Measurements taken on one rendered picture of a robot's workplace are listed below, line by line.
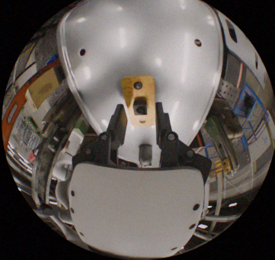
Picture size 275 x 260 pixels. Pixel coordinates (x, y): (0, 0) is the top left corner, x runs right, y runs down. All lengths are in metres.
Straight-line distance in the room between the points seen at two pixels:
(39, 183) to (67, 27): 0.23
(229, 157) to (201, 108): 0.11
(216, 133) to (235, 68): 0.14
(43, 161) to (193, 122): 0.27
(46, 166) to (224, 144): 0.31
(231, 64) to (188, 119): 0.14
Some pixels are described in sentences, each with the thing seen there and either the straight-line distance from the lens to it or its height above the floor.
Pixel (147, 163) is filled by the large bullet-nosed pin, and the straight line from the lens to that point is 0.20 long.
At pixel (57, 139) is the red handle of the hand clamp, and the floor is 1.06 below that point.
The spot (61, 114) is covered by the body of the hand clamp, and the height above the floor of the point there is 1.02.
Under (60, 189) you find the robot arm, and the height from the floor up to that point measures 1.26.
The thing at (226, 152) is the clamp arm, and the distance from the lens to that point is 0.19.
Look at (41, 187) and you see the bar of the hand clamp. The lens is 0.20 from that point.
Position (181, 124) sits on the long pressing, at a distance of 0.16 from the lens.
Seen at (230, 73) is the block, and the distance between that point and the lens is 0.19.
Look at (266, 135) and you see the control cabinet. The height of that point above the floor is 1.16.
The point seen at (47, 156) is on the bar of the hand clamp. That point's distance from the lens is 0.17.
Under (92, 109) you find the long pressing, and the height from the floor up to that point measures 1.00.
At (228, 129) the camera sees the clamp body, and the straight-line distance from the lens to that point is 0.20.
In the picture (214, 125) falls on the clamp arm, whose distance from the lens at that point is 0.20.
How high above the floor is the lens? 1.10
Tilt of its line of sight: 41 degrees down
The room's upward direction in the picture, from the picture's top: 175 degrees counter-clockwise
